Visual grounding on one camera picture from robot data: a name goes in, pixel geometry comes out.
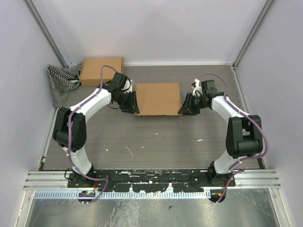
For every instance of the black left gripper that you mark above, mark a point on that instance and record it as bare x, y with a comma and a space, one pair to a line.
129, 108

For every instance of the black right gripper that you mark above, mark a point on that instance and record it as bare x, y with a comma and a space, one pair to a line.
187, 108

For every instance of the brown cardboard box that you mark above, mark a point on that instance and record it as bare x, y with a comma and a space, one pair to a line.
90, 75
158, 99

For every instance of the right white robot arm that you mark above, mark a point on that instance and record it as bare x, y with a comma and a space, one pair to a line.
243, 137

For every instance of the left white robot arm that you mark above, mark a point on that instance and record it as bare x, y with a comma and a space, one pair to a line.
70, 129

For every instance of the closed brown cardboard box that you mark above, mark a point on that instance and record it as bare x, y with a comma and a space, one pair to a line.
90, 75

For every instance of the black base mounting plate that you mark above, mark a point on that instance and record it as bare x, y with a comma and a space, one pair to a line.
183, 180

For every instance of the black white striped cloth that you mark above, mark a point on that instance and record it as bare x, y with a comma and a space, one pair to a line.
62, 81

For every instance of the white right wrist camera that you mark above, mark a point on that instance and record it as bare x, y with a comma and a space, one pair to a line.
197, 89

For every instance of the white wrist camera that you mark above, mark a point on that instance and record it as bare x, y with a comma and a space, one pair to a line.
197, 89
128, 86

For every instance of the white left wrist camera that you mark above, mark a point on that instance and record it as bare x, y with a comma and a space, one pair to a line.
128, 86

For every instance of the slotted cable duct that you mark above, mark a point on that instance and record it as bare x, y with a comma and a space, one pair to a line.
87, 195

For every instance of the aluminium frame rail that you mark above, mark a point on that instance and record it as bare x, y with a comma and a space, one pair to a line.
251, 178

